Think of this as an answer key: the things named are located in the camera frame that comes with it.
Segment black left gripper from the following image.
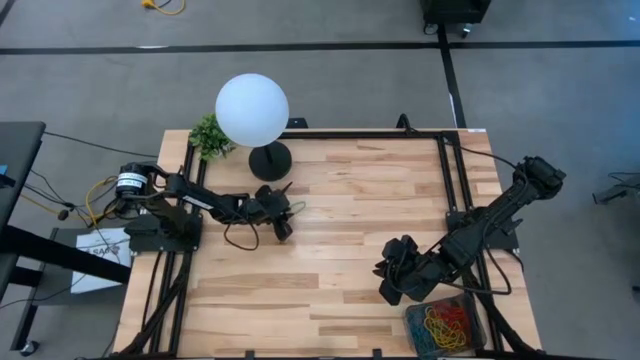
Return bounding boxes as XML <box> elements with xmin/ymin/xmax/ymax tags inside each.
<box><xmin>246</xmin><ymin>180</ymin><xmax>297</xmax><ymax>245</ymax></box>

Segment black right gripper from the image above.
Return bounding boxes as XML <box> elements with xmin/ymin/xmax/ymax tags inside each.
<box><xmin>372</xmin><ymin>234</ymin><xmax>444</xmax><ymax>308</ymax></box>

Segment red rubber band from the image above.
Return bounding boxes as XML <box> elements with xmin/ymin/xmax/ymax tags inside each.
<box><xmin>438</xmin><ymin>301</ymin><xmax>474</xmax><ymax>341</ymax></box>

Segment clear plastic bin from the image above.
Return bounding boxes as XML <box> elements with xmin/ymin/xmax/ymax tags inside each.
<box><xmin>403</xmin><ymin>293</ymin><xmax>487</xmax><ymax>357</ymax></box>

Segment white globe lamp black base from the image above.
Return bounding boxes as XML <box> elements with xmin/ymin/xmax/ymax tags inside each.
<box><xmin>214</xmin><ymin>72</ymin><xmax>294</xmax><ymax>182</ymax></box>

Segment small green plant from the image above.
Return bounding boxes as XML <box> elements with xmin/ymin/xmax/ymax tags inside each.
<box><xmin>188</xmin><ymin>113</ymin><xmax>236</xmax><ymax>162</ymax></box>

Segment black floor tape strip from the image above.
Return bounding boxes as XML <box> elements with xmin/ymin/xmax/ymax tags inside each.
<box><xmin>0</xmin><ymin>39</ymin><xmax>640</xmax><ymax>56</ymax></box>
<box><xmin>436</xmin><ymin>23</ymin><xmax>468</xmax><ymax>130</ymax></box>

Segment white printed box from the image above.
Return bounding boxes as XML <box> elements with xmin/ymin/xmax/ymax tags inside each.
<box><xmin>70</xmin><ymin>228</ymin><xmax>134</xmax><ymax>295</ymax></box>

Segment grey power strip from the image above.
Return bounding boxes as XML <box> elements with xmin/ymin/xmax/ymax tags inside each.
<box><xmin>592</xmin><ymin>172</ymin><xmax>640</xmax><ymax>205</ymax></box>

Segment grey floor box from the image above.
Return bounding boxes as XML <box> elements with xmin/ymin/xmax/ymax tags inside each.
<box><xmin>30</xmin><ymin>227</ymin><xmax>129</xmax><ymax>307</ymax></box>

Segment black wheeled cart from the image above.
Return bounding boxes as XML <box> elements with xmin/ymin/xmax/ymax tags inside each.
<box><xmin>422</xmin><ymin>0</ymin><xmax>492</xmax><ymax>39</ymax></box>

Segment black desk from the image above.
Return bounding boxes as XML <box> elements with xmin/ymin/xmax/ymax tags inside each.
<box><xmin>0</xmin><ymin>121</ymin><xmax>133</xmax><ymax>356</ymax></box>

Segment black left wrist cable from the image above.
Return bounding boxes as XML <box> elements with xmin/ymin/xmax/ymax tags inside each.
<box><xmin>223</xmin><ymin>219</ymin><xmax>261</xmax><ymax>252</ymax></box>

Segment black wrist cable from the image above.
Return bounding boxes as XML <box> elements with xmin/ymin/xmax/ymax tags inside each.
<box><xmin>439</xmin><ymin>239</ymin><xmax>514</xmax><ymax>297</ymax></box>
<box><xmin>223</xmin><ymin>219</ymin><xmax>261</xmax><ymax>252</ymax></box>

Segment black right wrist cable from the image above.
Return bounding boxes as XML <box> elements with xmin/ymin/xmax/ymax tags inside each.
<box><xmin>439</xmin><ymin>239</ymin><xmax>514</xmax><ymax>297</ymax></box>

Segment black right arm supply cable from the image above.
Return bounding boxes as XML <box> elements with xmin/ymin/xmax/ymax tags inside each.
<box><xmin>442</xmin><ymin>138</ymin><xmax>522</xmax><ymax>172</ymax></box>

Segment long black floor cable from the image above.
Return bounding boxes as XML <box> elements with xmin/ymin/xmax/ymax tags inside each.
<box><xmin>42</xmin><ymin>130</ymin><xmax>159</xmax><ymax>160</ymax></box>

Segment yellow arm cable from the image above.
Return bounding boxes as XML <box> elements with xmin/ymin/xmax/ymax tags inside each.
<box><xmin>84</xmin><ymin>174</ymin><xmax>119</xmax><ymax>227</ymax></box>

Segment yellow floor cable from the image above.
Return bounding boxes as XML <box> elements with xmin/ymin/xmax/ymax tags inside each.
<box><xmin>141</xmin><ymin>0</ymin><xmax>187</xmax><ymax>16</ymax></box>

